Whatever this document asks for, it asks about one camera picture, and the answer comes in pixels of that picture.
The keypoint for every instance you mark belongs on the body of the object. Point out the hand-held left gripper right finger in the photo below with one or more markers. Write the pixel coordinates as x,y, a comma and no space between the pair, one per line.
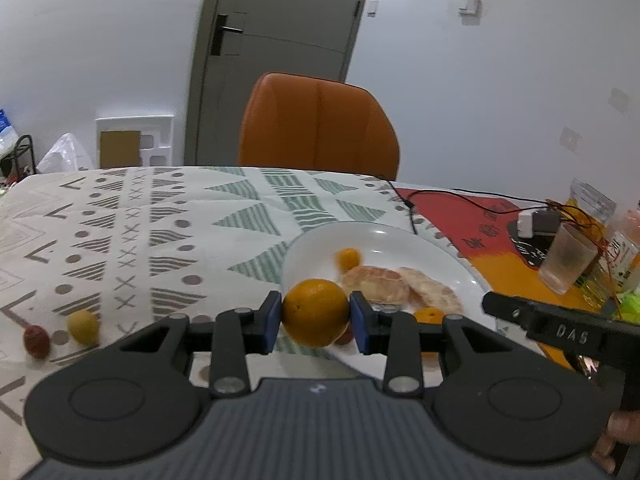
360,325

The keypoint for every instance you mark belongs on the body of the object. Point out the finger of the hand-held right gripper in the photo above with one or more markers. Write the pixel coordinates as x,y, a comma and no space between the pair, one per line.
510,310

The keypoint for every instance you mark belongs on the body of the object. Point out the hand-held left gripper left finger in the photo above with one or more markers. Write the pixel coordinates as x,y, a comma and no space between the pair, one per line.
272,322

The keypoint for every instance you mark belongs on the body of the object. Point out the small red apple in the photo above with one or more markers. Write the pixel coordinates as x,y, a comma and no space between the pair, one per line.
343,337
36,341

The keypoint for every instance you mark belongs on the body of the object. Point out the bread roll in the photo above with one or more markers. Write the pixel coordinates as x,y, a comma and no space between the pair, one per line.
372,282

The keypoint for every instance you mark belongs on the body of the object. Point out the large orange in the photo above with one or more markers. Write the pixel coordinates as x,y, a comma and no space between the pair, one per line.
316,312

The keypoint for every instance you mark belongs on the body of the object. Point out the small yellow citrus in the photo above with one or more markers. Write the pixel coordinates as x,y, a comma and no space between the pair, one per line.
347,258

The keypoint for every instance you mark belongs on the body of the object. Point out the small orange citrus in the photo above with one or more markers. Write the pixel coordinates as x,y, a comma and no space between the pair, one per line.
429,316

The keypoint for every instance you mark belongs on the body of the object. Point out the bread piece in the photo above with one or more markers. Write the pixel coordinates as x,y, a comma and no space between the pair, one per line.
432,292

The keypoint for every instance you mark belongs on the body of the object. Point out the white ceramic bowl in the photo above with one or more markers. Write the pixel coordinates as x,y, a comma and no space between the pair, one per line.
390,240

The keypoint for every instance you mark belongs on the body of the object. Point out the person's right hand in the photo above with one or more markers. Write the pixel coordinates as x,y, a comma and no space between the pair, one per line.
612,435

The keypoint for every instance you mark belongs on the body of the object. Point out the bright green object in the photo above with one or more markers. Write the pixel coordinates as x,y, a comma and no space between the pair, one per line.
632,300

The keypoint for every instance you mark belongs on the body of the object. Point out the translucent plastic cup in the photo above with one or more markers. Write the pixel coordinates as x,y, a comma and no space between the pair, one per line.
567,257

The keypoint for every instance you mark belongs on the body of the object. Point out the white power adapter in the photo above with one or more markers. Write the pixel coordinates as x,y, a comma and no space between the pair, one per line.
537,221

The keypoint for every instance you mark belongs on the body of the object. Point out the plastic drink bottle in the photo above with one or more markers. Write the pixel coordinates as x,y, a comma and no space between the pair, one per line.
625,250

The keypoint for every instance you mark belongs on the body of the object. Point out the red and orange mat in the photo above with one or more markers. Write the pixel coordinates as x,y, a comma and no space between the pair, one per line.
450,210

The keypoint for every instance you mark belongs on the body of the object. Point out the clear snack pouch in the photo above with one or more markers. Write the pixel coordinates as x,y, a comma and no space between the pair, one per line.
592,202

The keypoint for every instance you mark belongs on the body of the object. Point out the patterned tablecloth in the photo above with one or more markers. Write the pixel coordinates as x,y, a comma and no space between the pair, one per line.
150,240

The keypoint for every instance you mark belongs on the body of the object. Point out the yellow-green round fruit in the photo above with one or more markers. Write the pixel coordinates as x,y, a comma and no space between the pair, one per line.
82,327

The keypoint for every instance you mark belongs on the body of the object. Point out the orange chair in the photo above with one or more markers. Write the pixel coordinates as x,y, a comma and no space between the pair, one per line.
320,125

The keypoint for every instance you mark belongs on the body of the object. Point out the white foam packaging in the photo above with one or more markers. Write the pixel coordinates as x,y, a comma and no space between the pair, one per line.
160,135

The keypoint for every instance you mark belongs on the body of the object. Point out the brown cardboard sheet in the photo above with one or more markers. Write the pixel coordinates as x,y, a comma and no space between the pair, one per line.
120,149

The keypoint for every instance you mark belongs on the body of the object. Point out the grey door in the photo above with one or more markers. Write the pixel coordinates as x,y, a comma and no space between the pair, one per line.
280,60

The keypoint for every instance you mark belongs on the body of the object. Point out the clear plastic bag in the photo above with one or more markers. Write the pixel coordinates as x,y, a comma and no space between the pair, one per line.
65,152

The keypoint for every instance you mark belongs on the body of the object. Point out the black shoe rack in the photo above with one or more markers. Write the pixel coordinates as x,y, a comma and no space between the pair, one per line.
22,152

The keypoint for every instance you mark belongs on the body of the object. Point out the blue and white bag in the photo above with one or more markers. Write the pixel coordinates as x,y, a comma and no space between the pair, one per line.
4,130

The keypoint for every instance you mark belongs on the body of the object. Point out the large white wall switch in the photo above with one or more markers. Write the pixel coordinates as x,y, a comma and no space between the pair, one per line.
470,4

